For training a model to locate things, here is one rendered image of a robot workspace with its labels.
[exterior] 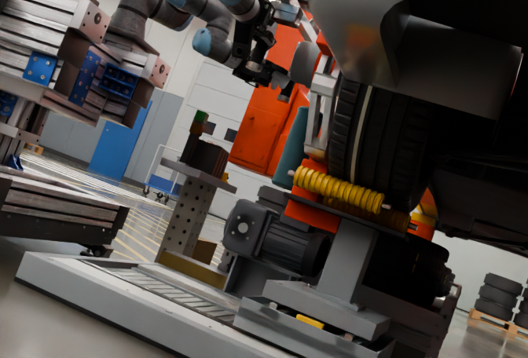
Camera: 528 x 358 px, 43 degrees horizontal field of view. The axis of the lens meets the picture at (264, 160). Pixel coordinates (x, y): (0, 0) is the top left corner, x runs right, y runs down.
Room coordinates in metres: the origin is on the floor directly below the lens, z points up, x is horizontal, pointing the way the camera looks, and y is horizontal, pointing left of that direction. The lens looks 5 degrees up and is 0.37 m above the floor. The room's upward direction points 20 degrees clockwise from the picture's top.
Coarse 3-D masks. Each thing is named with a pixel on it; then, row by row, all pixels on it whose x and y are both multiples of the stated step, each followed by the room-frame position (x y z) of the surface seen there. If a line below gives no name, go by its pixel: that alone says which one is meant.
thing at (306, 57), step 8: (304, 48) 1.94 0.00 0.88; (312, 48) 1.94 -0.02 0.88; (296, 56) 1.94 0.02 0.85; (304, 56) 1.93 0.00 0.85; (312, 56) 1.92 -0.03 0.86; (320, 56) 1.91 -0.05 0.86; (296, 64) 1.94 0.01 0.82; (304, 64) 1.93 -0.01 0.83; (312, 64) 1.92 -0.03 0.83; (296, 72) 1.95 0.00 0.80; (304, 72) 1.94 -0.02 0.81; (312, 72) 1.92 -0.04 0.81; (328, 72) 1.90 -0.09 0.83; (296, 80) 1.98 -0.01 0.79; (304, 80) 1.95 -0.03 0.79
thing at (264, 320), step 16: (240, 304) 1.71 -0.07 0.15; (256, 304) 1.70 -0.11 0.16; (272, 304) 1.70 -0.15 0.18; (240, 320) 1.71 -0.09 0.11; (256, 320) 1.69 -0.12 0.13; (272, 320) 1.68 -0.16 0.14; (288, 320) 1.67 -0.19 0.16; (304, 320) 1.66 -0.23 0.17; (320, 320) 2.00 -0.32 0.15; (256, 336) 1.73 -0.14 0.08; (272, 336) 1.68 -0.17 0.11; (288, 336) 1.67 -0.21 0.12; (304, 336) 1.65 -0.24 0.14; (320, 336) 1.64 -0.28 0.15; (336, 336) 1.63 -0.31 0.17; (352, 336) 1.63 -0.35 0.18; (384, 336) 2.08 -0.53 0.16; (304, 352) 1.65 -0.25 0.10; (320, 352) 1.64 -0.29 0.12; (336, 352) 1.63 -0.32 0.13; (352, 352) 1.62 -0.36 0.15; (368, 352) 1.60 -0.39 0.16; (384, 352) 1.76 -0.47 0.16
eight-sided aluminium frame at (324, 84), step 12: (324, 60) 1.70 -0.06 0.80; (324, 72) 1.71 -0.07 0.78; (336, 72) 1.68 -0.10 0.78; (312, 84) 1.70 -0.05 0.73; (324, 84) 1.69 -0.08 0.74; (336, 84) 1.68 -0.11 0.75; (312, 96) 1.73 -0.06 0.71; (324, 96) 1.70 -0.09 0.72; (336, 96) 1.72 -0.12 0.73; (312, 108) 1.75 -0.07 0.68; (324, 108) 1.73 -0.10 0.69; (312, 120) 1.77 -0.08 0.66; (324, 120) 1.75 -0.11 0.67; (312, 132) 1.80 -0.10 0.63; (324, 132) 1.78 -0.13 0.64; (312, 144) 1.82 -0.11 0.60; (324, 144) 1.80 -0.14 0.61; (312, 156) 1.89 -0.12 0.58; (324, 156) 1.84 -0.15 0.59
